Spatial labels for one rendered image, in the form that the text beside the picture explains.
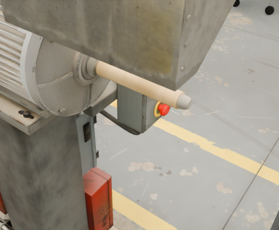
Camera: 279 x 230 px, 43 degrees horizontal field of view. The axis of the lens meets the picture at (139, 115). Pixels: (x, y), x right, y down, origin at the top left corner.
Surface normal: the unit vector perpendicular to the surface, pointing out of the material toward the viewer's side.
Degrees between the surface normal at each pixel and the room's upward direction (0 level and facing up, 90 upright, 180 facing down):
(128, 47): 90
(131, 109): 90
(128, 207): 0
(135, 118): 90
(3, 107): 0
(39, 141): 90
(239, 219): 0
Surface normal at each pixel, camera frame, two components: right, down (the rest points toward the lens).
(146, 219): 0.03, -0.78
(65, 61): 0.73, 0.40
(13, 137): -0.58, 0.50
